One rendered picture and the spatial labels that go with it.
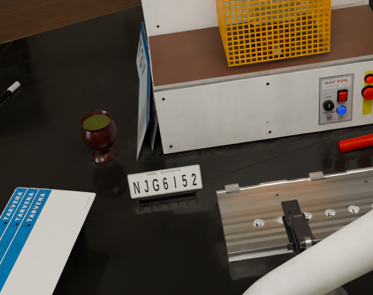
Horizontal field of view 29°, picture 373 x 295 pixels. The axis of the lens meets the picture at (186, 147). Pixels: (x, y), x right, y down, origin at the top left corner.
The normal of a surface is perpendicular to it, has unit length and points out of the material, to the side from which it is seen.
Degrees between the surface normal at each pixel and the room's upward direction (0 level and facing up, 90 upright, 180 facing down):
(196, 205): 0
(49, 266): 0
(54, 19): 0
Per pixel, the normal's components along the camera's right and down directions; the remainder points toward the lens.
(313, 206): -0.11, -0.76
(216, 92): 0.10, 0.64
